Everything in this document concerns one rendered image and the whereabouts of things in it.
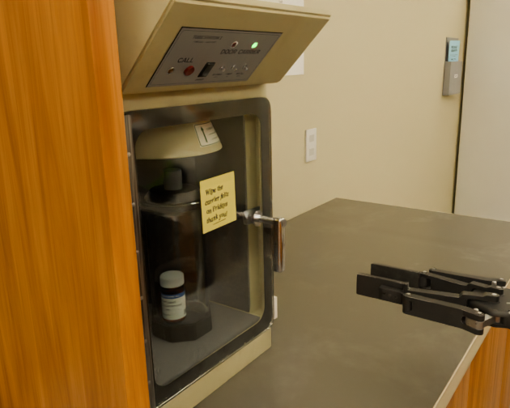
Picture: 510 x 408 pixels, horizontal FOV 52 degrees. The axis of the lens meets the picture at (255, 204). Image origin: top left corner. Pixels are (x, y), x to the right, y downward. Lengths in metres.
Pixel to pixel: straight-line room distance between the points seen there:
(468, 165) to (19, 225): 3.24
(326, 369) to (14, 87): 0.64
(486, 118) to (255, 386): 2.93
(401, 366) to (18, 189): 0.66
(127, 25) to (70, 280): 0.27
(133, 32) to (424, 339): 0.75
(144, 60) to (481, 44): 3.13
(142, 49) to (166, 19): 0.04
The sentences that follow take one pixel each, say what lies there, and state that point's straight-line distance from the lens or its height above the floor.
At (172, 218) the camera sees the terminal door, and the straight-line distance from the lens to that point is 0.69.
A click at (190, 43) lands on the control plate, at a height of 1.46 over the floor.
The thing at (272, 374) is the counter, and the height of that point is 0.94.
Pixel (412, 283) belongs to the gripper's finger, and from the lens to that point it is 0.76.
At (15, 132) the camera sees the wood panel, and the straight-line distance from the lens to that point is 0.62.
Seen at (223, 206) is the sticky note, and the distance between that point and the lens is 0.76.
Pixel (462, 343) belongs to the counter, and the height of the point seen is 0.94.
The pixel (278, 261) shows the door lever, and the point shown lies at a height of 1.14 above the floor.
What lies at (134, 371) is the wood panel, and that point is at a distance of 0.59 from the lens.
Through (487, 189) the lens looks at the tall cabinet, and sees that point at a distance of 3.65.
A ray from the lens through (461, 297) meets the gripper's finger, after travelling 0.69.
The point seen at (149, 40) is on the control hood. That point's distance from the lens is 0.56.
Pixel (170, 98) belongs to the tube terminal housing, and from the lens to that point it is 0.68.
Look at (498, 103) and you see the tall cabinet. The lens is 3.57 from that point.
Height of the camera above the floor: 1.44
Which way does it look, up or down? 15 degrees down
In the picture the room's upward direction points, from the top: 1 degrees counter-clockwise
